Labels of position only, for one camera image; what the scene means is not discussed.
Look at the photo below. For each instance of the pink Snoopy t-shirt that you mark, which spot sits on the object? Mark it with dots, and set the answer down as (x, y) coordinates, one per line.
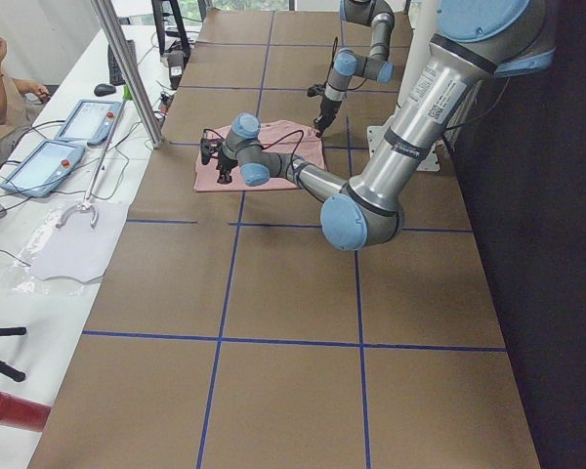
(311, 149)

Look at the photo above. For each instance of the aluminium frame post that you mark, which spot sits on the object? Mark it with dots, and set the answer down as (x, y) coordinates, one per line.
(118, 43)

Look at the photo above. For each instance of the black computer mouse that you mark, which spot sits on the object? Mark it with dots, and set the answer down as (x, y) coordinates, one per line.
(104, 89)

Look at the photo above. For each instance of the white paper sheet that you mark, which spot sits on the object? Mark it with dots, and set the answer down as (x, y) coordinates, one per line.
(78, 252)

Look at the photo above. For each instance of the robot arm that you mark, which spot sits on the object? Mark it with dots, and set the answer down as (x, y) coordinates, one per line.
(346, 64)
(474, 41)

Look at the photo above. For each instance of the near teach pendant tablet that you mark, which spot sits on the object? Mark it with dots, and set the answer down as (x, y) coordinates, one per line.
(44, 169)

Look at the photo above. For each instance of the far teach pendant tablet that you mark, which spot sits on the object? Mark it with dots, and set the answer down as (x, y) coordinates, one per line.
(90, 121)

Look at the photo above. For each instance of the clear plastic bag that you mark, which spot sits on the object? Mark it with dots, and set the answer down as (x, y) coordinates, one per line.
(25, 280)

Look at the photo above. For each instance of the black power adapter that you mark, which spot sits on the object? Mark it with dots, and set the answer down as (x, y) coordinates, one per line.
(175, 62)

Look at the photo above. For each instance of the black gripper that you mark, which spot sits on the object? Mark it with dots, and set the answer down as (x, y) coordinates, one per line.
(225, 163)
(325, 107)

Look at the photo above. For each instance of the black stool frame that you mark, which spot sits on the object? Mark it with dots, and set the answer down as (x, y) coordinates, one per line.
(170, 28)

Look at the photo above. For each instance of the teach pendant tablet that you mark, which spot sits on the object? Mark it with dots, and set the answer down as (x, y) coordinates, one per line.
(44, 169)
(90, 121)

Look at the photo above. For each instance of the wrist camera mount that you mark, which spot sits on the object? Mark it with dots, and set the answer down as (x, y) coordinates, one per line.
(209, 149)
(315, 90)

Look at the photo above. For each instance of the brown paper table cover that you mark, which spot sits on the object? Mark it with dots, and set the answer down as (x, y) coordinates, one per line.
(228, 333)

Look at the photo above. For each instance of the red cylinder tube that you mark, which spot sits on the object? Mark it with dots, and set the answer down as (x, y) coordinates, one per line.
(17, 412)

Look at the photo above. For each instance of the metal reacher grabber tool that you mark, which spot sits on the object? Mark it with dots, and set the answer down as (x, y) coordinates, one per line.
(86, 205)

